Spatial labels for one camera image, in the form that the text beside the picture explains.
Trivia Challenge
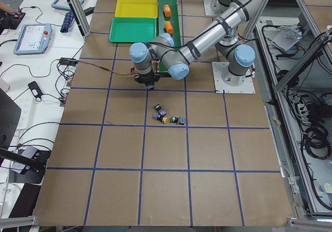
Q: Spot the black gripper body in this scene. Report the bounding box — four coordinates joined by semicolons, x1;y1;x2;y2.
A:
134;72;160;86

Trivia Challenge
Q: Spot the plain orange cylinder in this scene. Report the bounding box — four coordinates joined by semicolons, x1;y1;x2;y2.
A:
164;21;174;34

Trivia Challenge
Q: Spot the orange cylinder with 4680 label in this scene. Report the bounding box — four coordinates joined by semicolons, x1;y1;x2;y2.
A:
163;4;172;17

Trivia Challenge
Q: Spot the green push button middle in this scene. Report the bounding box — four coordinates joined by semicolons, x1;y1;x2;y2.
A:
154;103;167;116

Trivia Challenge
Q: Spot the yellow push button lower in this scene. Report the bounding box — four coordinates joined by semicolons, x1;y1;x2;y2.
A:
153;112;168;124

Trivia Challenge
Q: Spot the green push button separate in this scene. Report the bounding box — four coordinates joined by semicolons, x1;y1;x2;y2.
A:
170;116;186;125

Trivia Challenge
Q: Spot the green plastic tray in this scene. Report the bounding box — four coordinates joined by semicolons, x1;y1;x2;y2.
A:
109;17;157;43

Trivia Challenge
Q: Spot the yellow plastic tray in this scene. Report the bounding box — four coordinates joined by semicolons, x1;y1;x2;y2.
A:
115;0;158;19

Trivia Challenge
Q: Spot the blue plaid folded umbrella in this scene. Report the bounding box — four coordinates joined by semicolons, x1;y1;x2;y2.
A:
60;11;74;33

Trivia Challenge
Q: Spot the black power adapter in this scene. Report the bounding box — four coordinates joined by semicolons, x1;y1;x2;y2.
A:
28;81;44;102

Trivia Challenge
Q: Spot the lower teach pendant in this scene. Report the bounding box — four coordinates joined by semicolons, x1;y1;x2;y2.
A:
13;23;52;55

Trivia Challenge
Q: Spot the red black power cable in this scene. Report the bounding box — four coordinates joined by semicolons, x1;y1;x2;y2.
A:
76;60;137;77

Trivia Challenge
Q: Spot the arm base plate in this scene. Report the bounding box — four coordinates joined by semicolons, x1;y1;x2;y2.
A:
203;0;221;17
212;62;256;94

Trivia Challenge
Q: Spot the aluminium frame post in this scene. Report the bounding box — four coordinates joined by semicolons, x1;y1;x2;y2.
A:
67;0;91;37

